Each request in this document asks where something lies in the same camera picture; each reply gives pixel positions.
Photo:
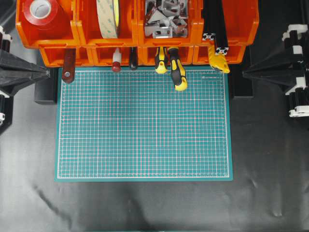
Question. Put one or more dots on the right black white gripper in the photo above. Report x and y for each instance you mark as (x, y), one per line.
(289, 69)

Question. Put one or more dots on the yellow black screwdriver handle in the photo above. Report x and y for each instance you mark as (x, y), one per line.
(178, 73)

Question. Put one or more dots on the short yellow black screwdriver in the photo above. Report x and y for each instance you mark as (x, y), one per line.
(161, 60)

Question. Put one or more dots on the green cutting mat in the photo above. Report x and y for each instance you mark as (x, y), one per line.
(134, 126)

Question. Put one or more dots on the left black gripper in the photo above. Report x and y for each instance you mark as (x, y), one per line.
(15, 73)

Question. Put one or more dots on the silver aluminium extrusion bar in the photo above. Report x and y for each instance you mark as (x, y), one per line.
(208, 36)

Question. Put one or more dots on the orange container rack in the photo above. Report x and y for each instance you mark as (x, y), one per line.
(80, 30)

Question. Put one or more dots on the yellow utility cutter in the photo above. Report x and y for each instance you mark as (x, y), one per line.
(217, 61)

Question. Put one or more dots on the beige double-sided tape roll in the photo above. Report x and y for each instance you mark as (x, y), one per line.
(109, 18)

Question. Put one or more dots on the black aluminium extrusion bar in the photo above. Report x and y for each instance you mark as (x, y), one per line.
(221, 41)

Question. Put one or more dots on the black pen tool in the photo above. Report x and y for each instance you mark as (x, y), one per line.
(133, 58)

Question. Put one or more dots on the red tape roll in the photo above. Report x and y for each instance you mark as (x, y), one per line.
(40, 12)

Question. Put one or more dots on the dark red flat tool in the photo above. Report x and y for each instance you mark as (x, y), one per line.
(68, 70)

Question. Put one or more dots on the pile of metal corner brackets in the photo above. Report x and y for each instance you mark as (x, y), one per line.
(166, 19)

